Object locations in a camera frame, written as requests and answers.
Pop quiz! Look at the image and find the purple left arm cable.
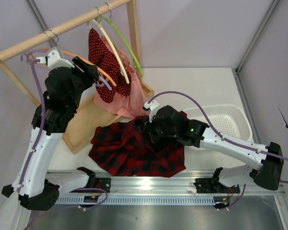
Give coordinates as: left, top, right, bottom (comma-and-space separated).
16, 59, 48, 192

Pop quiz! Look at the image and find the red polka dot skirt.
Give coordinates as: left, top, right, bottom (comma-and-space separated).
88, 28, 131, 103

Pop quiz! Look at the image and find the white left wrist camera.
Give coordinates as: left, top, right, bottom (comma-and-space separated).
36, 48, 75, 70

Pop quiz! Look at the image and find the red plaid skirt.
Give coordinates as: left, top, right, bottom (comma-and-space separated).
88, 115, 186, 178

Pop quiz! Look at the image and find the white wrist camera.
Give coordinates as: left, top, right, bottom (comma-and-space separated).
36, 48, 75, 70
143, 100, 161, 123

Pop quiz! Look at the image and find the purple plastic hanger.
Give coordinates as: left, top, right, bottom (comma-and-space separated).
20, 47, 112, 91

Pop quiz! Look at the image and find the pink skirt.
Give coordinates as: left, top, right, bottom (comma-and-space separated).
94, 47, 147, 119

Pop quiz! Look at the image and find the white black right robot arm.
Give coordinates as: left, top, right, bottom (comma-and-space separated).
142, 103, 284, 191

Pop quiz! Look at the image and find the orange plastic hanger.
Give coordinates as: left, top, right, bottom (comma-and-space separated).
23, 47, 117, 86

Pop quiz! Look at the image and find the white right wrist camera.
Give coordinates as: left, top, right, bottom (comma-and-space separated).
143, 100, 161, 123

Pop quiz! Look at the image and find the cream plastic hanger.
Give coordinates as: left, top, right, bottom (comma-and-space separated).
87, 19, 130, 84

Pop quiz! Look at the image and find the wooden clothes rack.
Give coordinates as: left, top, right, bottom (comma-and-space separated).
0, 0, 140, 153

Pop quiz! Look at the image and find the green plastic hanger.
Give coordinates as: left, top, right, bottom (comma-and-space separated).
97, 15, 144, 77

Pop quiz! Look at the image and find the white perforated plastic basket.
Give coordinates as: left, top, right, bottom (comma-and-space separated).
183, 104, 252, 141

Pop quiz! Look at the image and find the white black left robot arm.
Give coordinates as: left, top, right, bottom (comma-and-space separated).
1, 57, 99, 211

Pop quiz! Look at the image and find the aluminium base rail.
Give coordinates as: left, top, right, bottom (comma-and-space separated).
46, 170, 286, 196

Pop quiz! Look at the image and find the white slotted cable duct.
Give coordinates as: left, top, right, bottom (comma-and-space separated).
56, 195, 216, 206

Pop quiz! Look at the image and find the aluminium frame post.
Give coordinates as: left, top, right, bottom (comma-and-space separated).
235, 0, 283, 75

